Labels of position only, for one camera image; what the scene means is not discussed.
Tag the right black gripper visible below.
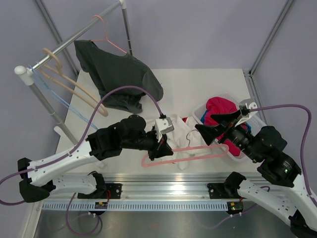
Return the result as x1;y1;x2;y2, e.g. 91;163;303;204
195;109;262;162

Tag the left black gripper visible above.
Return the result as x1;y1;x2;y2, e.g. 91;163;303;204
122;129;173;161

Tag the pink plastic hanger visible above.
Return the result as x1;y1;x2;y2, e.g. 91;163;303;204
141;129;229;170

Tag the white Coca-Cola t-shirt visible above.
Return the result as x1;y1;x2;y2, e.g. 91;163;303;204
145;114;211;170

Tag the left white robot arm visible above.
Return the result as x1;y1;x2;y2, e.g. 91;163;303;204
17;115;174;203

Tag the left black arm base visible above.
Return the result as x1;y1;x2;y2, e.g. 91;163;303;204
77;183;122;199

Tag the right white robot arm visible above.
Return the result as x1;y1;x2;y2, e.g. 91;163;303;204
195;106;317;238

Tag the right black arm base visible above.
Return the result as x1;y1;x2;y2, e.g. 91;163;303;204
207;183;244;199

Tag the dark grey t-shirt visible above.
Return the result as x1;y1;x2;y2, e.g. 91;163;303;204
74;40;163;114

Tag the beige wooden hanger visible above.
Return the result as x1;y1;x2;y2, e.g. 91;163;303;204
39;48;99;109

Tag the magenta cloth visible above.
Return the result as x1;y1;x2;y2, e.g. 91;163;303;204
206;97;241;157

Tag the silver clothes rack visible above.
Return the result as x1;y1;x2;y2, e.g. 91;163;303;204
14;0;132;145

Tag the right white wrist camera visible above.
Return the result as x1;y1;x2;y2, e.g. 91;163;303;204
236;99;258;125

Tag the aluminium mounting rail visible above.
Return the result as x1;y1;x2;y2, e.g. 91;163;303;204
32;172;297;202

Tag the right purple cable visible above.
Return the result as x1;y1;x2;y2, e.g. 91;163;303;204
198;104;317;229

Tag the purple cable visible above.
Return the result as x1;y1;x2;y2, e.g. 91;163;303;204
198;104;317;229
0;85;165;235

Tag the white slotted cable duct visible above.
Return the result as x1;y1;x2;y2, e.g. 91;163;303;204
42;201;228;211

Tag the pink wire hanger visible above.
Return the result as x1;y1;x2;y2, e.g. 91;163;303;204
90;14;128;55

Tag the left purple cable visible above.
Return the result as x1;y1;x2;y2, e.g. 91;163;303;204
0;85;165;235

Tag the blue wire hanger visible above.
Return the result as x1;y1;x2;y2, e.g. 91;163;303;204
30;66;89;123

